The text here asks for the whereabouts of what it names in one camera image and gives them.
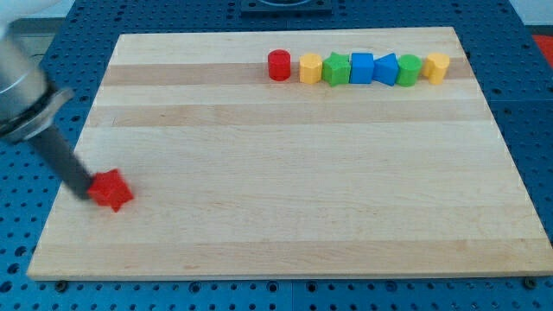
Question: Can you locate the yellow heart block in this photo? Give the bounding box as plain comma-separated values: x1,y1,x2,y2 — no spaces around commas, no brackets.
422,53,450,85

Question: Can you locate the green cylinder block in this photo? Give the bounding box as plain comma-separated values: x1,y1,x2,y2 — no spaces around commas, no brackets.
396,54,423,87

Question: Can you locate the yellow hexagon block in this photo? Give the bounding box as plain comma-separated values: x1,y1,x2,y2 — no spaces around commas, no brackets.
299,53,322,85

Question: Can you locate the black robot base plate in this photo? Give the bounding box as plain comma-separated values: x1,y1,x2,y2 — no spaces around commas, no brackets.
238,0,333,16

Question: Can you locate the blue cube block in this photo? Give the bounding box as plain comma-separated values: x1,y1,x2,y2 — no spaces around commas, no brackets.
349,53,374,84

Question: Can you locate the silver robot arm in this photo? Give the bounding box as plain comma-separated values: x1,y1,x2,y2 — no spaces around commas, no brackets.
1,0,92,200

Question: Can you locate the red object at right edge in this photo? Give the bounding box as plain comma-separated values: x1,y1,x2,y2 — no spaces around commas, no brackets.
532,35,553,67

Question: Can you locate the wooden board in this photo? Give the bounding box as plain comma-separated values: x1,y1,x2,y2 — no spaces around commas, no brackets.
28,27,552,281

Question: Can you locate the red cylinder block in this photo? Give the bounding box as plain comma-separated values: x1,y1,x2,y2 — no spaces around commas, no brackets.
268,49,291,81

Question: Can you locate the red star block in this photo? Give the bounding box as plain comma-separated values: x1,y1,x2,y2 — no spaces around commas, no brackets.
87,168,134,213

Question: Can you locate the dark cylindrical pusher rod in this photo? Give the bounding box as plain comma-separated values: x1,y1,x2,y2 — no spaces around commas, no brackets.
28,125,92,200

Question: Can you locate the blue triangle block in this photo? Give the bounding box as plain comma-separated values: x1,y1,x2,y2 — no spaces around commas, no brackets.
372,54,398,86

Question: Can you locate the green star block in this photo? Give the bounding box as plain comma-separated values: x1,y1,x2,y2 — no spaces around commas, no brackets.
322,52,351,87

